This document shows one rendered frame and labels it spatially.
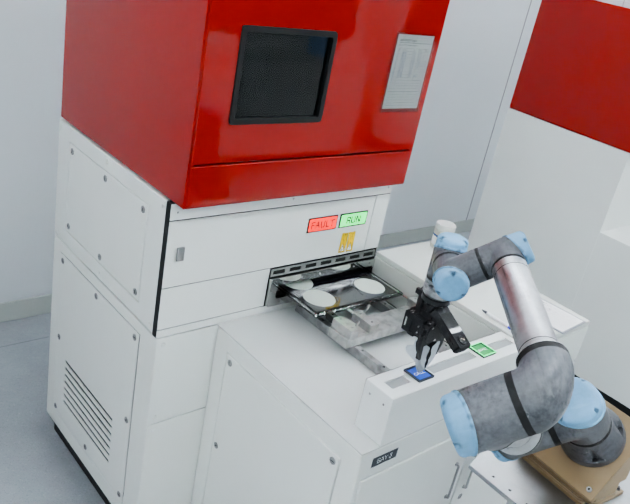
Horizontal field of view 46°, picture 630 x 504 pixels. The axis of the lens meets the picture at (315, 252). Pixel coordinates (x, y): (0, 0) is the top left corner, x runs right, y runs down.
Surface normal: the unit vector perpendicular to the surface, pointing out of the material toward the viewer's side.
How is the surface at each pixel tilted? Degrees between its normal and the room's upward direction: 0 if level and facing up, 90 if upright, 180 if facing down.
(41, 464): 0
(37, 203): 90
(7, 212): 90
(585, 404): 40
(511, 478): 0
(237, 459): 90
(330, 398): 0
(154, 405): 90
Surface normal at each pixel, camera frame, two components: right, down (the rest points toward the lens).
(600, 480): -0.46, -0.54
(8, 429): 0.18, -0.89
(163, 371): 0.63, 0.43
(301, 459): -0.76, 0.14
